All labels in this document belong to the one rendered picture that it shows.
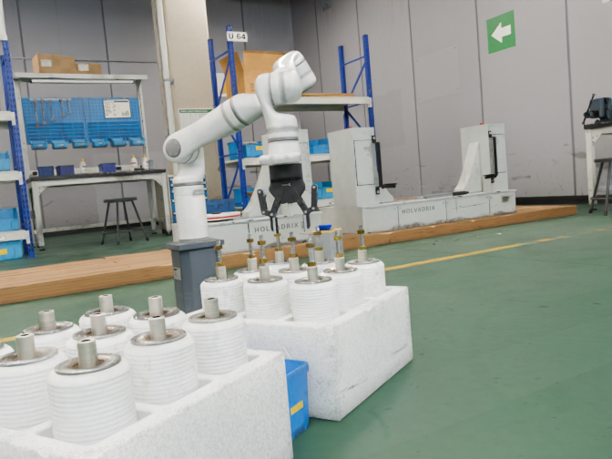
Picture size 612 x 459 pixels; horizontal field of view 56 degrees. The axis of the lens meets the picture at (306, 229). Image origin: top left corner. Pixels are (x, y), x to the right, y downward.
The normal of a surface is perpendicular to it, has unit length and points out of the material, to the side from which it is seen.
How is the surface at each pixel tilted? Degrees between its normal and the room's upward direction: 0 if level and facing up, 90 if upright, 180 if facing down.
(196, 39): 90
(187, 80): 90
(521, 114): 90
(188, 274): 88
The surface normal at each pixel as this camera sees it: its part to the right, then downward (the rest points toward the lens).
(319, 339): -0.51, 0.11
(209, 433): 0.87, -0.04
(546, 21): -0.86, 0.11
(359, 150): 0.50, 0.03
